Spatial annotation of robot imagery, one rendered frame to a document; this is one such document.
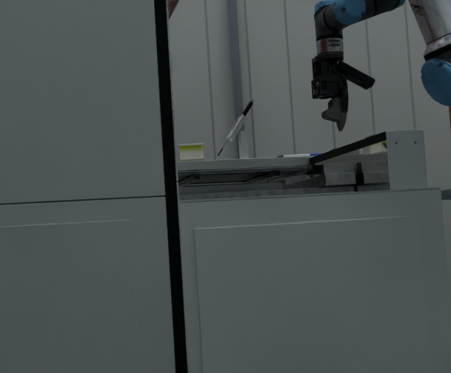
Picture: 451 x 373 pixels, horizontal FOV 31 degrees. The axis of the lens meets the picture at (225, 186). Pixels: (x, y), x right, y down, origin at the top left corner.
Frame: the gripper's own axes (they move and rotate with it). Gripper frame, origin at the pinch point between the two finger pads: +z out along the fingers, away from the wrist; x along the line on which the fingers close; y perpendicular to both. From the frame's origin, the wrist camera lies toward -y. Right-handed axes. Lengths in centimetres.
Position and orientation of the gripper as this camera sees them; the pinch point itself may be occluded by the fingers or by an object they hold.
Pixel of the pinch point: (342, 126)
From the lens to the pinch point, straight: 228.3
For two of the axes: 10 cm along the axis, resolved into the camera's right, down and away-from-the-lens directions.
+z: 0.6, 10.0, -0.7
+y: -9.7, 0.5, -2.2
